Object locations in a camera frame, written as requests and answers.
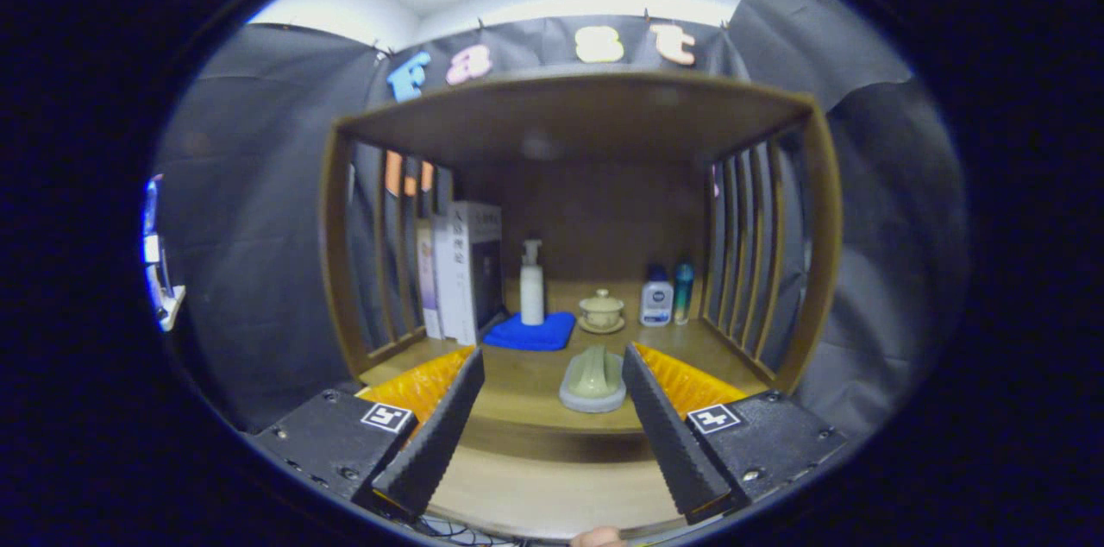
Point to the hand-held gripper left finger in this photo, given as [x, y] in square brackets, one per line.
[435, 435]

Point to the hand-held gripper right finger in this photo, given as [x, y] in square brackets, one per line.
[664, 435]

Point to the green scrub brush with sponge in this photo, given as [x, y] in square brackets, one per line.
[595, 379]

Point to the wooden countertop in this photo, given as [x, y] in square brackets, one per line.
[526, 392]

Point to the wooden cabinet with slatted sides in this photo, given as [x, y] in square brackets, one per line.
[569, 116]

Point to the white lotion bottle blue cap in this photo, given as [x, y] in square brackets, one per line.
[656, 301]

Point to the beige lidded teacup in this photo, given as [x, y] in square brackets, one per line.
[601, 311]

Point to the blue folded cloth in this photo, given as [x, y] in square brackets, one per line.
[535, 333]

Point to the teal slim bottle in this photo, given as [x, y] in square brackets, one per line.
[684, 292]

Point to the thin pale purple book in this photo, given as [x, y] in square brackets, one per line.
[425, 279]

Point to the thick white book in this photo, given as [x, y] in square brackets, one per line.
[461, 271]

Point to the white pump bottle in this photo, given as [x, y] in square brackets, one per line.
[532, 292]

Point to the black backdrop cloth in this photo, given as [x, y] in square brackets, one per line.
[259, 228]

